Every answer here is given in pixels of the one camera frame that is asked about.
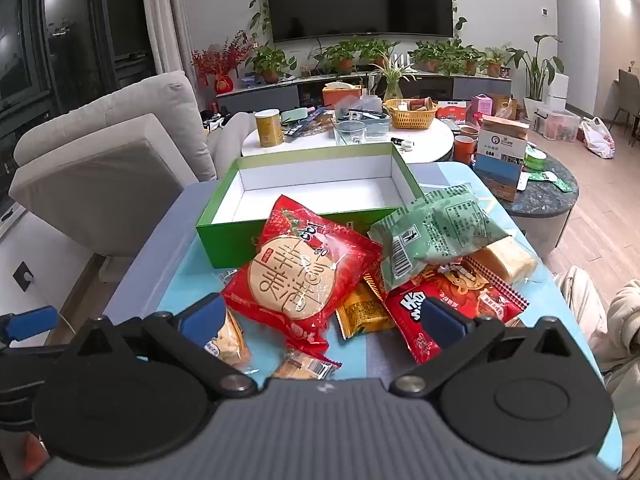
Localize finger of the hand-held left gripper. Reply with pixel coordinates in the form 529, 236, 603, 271
0, 306, 60, 343

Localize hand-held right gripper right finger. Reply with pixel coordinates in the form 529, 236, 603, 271
390, 297, 576, 397

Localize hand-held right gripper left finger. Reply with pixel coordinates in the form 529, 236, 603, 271
70, 294, 258, 397

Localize small clear bread packet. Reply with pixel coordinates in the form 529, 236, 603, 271
202, 307, 253, 368

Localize red cartoon chips packet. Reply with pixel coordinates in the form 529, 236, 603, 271
385, 260, 530, 365

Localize green cardboard box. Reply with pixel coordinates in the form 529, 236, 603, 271
195, 142, 426, 270

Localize person's left hand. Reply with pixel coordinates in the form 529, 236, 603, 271
0, 430, 51, 480

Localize yellow orange small packet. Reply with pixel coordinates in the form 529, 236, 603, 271
334, 280, 396, 343

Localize large clear bread packet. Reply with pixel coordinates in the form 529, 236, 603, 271
467, 237, 538, 286

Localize green snack packet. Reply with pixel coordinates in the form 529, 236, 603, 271
367, 183, 511, 293

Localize red round cracker packet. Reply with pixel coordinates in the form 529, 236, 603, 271
220, 194, 383, 353

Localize small brown red-edged packet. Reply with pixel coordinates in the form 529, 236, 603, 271
272, 342, 343, 381

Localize dark marble round table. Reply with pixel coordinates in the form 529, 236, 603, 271
452, 145, 581, 261

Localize person's beige clothing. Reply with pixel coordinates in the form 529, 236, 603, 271
555, 265, 640, 480

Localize orange cup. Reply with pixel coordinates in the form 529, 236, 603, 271
453, 136, 478, 166

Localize brown blue cardboard carton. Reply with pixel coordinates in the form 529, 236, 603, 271
474, 115, 531, 203

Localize beige sofa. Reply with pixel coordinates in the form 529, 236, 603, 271
9, 71, 261, 261

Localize black white clothing heap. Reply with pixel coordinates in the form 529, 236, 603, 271
200, 107, 236, 133

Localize yellow can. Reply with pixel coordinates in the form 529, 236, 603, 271
255, 109, 284, 148

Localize white round table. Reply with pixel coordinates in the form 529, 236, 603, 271
241, 105, 456, 166

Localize clear plastic tray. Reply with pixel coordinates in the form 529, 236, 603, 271
336, 107, 392, 138

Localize yellow woven basket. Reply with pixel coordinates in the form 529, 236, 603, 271
384, 98, 439, 129

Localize clear drinking glass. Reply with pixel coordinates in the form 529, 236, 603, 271
334, 121, 367, 147

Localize red white carton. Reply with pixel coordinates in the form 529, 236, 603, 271
437, 100, 471, 121

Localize dark blue long packet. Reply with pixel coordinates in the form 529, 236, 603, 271
285, 112, 321, 138

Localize pink box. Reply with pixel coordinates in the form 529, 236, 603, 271
471, 94, 496, 121

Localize clear storage bin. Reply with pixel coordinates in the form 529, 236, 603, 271
532, 107, 581, 141

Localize grey television cabinet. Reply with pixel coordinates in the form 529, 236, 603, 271
215, 72, 513, 116

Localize white plastic bag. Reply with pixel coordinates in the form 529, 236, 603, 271
580, 117, 615, 160

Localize spider plant in glass vase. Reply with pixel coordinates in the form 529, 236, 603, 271
372, 52, 416, 102

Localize orange tissue box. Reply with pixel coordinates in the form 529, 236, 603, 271
322, 82, 362, 111

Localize red berry branches in vase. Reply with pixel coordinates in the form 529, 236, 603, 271
191, 30, 253, 95

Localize white air purifier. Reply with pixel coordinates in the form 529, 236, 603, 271
547, 72, 571, 111

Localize row of potted green plants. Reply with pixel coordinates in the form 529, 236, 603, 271
245, 37, 511, 84

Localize tall leafy floor plant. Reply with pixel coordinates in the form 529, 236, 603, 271
507, 35, 566, 106

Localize dark window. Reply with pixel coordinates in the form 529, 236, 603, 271
0, 0, 156, 211

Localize dining chair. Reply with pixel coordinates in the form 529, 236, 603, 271
607, 69, 640, 133

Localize light curtain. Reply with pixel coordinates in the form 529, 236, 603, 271
140, 0, 198, 81

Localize hanging green vine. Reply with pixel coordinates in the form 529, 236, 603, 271
447, 0, 468, 41
247, 0, 273, 43

